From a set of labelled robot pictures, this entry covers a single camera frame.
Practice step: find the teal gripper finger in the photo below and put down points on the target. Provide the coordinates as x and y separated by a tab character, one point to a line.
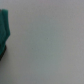
4	31

